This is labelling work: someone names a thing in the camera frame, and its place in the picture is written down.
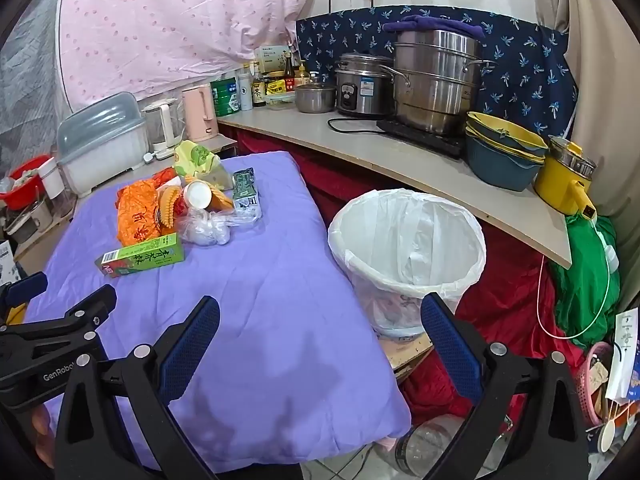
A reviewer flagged red plastic basin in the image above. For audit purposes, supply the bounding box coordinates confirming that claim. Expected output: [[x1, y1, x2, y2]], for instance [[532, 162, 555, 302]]
[[0, 155, 54, 211]]

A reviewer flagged waste bin with white bag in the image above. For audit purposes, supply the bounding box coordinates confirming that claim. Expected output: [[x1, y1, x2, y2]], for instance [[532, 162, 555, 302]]
[[327, 187, 487, 339]]

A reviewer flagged clear jar with white lid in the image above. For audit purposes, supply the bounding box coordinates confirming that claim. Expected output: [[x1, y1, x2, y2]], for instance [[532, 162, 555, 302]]
[[37, 157, 66, 201]]

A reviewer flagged purple blanket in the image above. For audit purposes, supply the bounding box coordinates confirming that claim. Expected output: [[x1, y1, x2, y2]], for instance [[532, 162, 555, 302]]
[[25, 150, 413, 471]]

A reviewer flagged steel rice cooker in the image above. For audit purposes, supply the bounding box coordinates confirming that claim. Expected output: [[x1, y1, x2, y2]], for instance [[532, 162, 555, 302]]
[[333, 52, 396, 120]]

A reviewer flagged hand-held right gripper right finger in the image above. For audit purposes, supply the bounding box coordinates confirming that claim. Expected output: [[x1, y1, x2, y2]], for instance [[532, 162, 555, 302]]
[[421, 292, 591, 480]]

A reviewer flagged white power adapter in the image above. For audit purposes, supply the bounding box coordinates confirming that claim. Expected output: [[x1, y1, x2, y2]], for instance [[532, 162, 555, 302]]
[[601, 243, 621, 281]]

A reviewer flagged black power cable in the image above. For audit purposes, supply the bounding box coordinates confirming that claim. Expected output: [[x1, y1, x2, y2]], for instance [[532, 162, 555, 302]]
[[327, 116, 389, 136]]

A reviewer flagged large steel steamer pot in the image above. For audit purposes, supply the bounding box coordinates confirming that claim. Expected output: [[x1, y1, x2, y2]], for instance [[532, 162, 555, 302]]
[[380, 29, 499, 136]]

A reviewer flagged yellow strainer basin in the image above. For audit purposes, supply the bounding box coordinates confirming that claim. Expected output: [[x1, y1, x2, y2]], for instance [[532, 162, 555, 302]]
[[465, 132, 546, 165], [466, 111, 550, 149]]

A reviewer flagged person's left hand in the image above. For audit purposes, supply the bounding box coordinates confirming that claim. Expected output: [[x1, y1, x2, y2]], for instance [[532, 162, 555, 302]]
[[30, 403, 57, 469]]

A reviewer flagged green tin can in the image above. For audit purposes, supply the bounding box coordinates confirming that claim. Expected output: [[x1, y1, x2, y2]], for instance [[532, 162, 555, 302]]
[[210, 77, 242, 119]]

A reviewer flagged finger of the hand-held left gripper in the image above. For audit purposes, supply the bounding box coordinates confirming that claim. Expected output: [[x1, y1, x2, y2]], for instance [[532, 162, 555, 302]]
[[0, 284, 119, 357], [0, 271, 49, 312]]

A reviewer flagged white plastic spoon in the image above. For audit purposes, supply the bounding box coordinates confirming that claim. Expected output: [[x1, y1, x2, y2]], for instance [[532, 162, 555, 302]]
[[597, 417, 619, 454]]

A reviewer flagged white glass kettle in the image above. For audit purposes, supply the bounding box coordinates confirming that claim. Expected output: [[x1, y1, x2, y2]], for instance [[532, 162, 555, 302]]
[[142, 97, 184, 161]]

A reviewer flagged pink electric kettle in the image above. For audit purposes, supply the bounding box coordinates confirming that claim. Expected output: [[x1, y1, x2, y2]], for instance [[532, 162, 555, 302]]
[[181, 85, 220, 143]]

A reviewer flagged small steel pot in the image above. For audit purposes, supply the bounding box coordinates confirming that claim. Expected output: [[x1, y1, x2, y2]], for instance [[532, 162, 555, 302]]
[[294, 77, 337, 114]]

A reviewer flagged beige curtain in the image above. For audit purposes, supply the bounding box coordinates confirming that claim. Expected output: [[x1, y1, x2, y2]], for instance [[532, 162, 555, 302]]
[[530, 0, 640, 221]]

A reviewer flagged white cable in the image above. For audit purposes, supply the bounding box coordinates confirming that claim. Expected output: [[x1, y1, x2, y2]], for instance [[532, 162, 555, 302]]
[[537, 220, 614, 341]]

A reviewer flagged grey plastic sheet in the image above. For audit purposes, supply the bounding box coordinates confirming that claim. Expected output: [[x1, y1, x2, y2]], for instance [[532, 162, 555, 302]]
[[0, 0, 76, 181]]

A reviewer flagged blue plastic basin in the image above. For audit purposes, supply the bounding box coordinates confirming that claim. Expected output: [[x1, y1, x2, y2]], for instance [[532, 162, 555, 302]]
[[465, 137, 545, 192], [465, 125, 549, 157]]

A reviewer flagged white paper package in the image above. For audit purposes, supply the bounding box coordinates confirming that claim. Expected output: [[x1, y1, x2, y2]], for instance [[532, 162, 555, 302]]
[[607, 307, 640, 404]]

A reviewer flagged navy printed cloth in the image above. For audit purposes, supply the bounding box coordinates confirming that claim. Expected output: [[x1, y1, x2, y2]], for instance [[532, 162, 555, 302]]
[[295, 5, 581, 142]]

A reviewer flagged pink dotted curtain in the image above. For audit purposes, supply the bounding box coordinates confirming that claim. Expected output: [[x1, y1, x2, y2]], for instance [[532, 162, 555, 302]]
[[60, 0, 332, 112]]

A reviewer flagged brown cardboard piece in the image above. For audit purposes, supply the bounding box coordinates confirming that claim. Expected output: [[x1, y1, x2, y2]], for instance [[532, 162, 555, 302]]
[[377, 332, 435, 381]]

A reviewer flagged red cloth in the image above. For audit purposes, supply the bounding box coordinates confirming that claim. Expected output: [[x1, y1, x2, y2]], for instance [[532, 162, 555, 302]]
[[235, 130, 587, 441]]

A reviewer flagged clear plastic bag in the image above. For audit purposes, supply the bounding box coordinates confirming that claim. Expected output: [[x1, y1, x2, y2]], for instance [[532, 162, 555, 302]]
[[178, 207, 264, 247]]

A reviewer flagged dark sauce bottle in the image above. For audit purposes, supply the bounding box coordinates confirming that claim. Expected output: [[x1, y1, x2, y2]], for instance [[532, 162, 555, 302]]
[[250, 65, 268, 109]]

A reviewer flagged clear plastic bottle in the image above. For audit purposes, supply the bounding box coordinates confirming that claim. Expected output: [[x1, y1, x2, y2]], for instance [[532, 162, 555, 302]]
[[395, 414, 477, 479]]

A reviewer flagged yellow foam net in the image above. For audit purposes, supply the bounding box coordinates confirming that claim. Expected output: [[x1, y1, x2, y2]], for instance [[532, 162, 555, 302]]
[[157, 186, 182, 229]]

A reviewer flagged purple cloth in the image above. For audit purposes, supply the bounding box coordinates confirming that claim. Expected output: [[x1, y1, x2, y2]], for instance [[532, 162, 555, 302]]
[[382, 14, 487, 41]]

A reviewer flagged green white milk carton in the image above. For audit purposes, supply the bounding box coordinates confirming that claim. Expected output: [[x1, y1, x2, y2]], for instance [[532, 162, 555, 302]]
[[230, 168, 264, 221]]

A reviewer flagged yellow electric pot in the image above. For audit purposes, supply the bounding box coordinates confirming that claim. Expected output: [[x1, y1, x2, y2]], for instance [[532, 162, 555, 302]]
[[532, 135, 599, 220]]

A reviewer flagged orange snack bag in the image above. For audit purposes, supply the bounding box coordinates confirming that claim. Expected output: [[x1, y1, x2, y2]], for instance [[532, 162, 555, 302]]
[[115, 180, 176, 249]]

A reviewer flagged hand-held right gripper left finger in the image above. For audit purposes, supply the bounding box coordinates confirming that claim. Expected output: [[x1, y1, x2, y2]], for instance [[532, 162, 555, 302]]
[[54, 295, 222, 480]]

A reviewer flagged orange paper cup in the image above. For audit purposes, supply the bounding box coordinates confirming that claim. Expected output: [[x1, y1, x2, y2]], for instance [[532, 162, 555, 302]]
[[182, 180, 234, 214]]

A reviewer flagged pink plastic basket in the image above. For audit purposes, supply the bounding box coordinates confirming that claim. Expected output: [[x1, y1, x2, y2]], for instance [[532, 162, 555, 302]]
[[582, 342, 614, 426]]

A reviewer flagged yellow green snack wrapper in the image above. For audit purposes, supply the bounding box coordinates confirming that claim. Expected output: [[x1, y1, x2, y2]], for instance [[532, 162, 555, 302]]
[[172, 140, 236, 191]]

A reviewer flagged yellow label jar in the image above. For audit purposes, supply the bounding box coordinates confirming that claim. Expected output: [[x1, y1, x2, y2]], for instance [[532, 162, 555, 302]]
[[265, 72, 296, 99]]

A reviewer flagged black induction cooktop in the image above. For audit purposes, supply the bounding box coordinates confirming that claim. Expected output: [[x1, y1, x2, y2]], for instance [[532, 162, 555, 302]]
[[376, 117, 469, 160]]

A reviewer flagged dish box with grey lid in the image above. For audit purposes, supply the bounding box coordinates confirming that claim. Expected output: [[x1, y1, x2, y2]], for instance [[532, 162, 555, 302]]
[[56, 92, 150, 199]]

